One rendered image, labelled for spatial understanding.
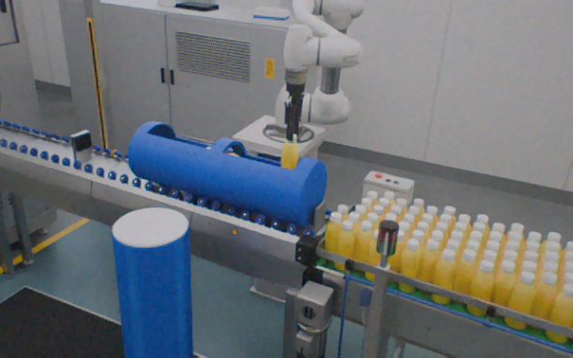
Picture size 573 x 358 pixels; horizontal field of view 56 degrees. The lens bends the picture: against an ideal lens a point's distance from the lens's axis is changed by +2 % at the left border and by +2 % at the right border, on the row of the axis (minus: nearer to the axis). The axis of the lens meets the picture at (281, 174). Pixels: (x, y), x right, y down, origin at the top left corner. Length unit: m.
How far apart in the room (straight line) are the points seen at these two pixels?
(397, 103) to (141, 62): 2.26
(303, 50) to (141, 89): 2.81
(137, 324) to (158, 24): 2.72
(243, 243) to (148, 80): 2.51
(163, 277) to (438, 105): 3.40
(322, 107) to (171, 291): 1.25
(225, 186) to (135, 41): 2.52
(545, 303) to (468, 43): 3.11
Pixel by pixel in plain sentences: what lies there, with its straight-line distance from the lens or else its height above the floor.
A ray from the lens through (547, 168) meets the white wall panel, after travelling 5.02.
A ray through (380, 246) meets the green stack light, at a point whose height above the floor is 1.19.
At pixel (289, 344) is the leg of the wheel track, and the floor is 0.35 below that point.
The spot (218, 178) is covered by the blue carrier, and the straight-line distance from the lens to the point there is 2.25.
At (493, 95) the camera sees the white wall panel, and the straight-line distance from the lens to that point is 4.85.
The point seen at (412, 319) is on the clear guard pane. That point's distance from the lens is 2.00.
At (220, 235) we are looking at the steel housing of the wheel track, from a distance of 2.39.
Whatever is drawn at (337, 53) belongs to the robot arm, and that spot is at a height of 1.68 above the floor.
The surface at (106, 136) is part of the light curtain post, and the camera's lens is 3.27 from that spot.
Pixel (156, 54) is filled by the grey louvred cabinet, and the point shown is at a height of 1.11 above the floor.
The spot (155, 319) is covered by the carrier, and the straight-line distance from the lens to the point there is 2.19.
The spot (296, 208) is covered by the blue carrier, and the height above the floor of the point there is 1.09.
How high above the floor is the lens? 2.11
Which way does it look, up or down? 25 degrees down
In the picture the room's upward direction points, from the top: 3 degrees clockwise
